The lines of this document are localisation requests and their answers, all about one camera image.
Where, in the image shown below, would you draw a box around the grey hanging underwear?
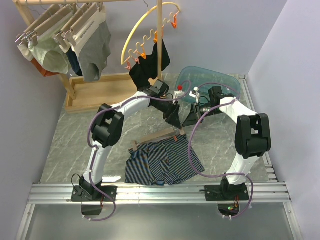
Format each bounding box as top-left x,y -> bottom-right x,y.
72,11 -> 112,82

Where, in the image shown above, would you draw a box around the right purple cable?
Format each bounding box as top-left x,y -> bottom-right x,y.
187,82 -> 254,220

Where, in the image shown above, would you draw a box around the black hanging underwear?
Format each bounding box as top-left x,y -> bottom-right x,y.
129,43 -> 158,91

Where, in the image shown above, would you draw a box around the yellow curved clip hanger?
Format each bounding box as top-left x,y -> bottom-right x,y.
120,1 -> 181,71

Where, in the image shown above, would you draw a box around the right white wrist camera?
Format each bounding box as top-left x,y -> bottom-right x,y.
189,87 -> 200,104

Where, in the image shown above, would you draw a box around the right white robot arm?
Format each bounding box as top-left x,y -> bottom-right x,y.
182,85 -> 272,200

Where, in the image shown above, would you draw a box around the dark blue hanging underwear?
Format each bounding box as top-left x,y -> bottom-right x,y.
66,47 -> 83,77

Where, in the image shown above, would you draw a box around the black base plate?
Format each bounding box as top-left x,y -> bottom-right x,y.
204,183 -> 250,202
71,185 -> 118,202

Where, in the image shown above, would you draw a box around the blue plastic basin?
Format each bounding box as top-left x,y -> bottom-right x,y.
175,66 -> 241,99

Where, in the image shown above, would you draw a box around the light green hanging underwear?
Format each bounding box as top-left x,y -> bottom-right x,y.
28,26 -> 71,74

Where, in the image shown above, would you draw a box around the purple cable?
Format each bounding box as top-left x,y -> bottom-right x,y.
187,82 -> 254,220
86,80 -> 192,222

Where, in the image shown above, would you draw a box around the navy striped underwear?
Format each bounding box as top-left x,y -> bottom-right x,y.
125,135 -> 197,187

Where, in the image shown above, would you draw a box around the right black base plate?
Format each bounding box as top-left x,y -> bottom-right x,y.
204,183 -> 250,202

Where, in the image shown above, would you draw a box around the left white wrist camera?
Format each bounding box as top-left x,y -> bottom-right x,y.
173,85 -> 185,100

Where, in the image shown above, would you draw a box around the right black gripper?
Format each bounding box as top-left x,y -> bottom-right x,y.
182,102 -> 223,128

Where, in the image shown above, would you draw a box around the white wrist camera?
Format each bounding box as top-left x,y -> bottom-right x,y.
189,87 -> 200,104
173,85 -> 185,100

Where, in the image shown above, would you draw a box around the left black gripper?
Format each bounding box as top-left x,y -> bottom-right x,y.
153,98 -> 182,130

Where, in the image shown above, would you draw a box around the beige hanger with green underwear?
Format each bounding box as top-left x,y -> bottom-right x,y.
15,2 -> 78,45

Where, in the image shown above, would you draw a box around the orange hanging underwear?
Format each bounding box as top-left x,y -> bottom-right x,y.
30,58 -> 60,77

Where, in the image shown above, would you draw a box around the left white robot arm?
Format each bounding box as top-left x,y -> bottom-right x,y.
79,79 -> 182,201

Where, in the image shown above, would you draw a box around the beige clip hanger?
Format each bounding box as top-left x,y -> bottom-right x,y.
130,127 -> 186,151

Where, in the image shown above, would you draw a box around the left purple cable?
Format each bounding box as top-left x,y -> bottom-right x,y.
86,80 -> 192,222

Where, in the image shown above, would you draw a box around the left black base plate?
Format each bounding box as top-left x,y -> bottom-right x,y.
71,185 -> 118,202

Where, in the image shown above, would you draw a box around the wooden clothes rack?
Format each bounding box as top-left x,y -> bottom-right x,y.
13,0 -> 160,114

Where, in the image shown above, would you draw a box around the beige hanger with grey underwear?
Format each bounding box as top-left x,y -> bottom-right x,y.
59,2 -> 104,53

